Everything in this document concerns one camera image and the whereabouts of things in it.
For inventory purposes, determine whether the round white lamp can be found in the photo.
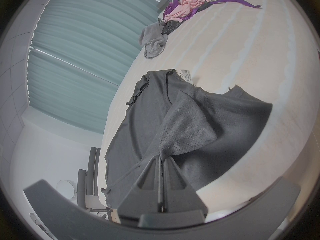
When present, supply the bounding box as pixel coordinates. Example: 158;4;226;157
56;179;77;200

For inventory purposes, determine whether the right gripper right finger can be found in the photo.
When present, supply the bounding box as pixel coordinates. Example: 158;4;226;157
162;157;209;221

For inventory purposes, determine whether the grey bedside table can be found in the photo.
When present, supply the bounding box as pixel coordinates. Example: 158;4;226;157
156;0;173;13

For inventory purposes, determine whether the pile of clothes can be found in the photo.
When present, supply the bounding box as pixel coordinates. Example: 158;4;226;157
162;0;263;28

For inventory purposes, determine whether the bed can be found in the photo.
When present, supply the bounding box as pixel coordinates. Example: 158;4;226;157
99;0;320;224

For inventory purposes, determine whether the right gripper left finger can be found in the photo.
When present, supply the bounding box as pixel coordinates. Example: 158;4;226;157
117;155;162;226

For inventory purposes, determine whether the blue-green curtain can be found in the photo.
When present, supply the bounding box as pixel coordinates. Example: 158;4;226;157
26;48;122;134
31;0;163;86

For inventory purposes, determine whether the grey garment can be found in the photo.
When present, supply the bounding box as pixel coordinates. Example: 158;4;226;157
139;21;168;60

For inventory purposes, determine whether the black T-shirt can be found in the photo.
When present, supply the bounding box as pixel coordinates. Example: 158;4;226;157
101;69;273;209

